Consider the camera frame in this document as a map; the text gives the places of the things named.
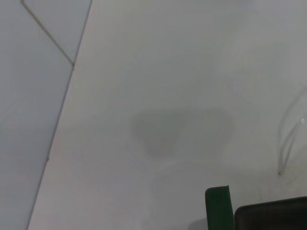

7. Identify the green glasses case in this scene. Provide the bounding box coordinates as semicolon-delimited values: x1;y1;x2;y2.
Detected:
205;184;307;230

